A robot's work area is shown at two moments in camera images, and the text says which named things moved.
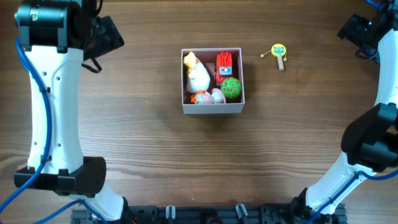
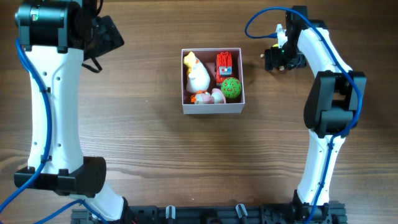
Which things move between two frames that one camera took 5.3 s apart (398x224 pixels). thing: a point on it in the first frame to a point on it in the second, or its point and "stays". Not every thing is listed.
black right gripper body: [351, 26] to [270, 59]
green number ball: [231, 87] stays
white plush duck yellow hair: [198, 75] stays
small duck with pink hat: [216, 96] stays
